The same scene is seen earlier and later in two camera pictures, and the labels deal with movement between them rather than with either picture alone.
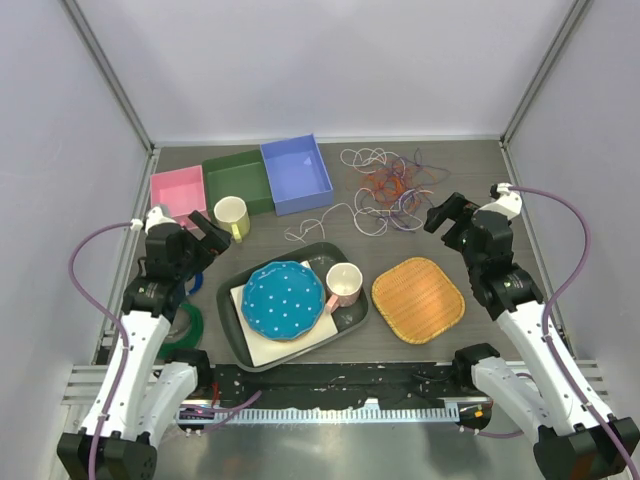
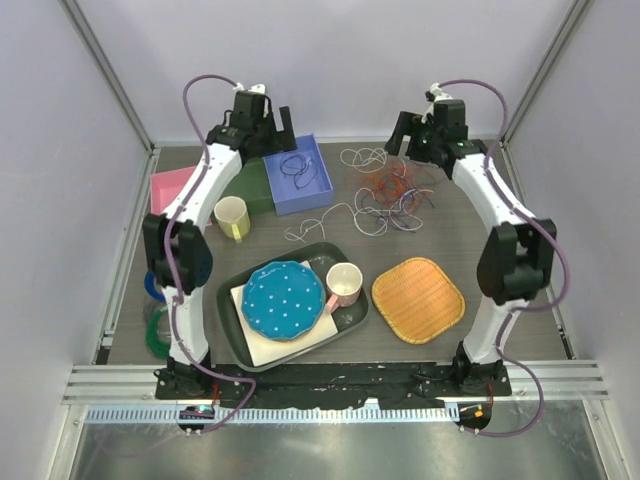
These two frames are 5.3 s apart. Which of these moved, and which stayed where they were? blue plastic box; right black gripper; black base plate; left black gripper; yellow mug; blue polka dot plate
Moved: left black gripper; right black gripper
Stayed: yellow mug; blue plastic box; black base plate; blue polka dot plate
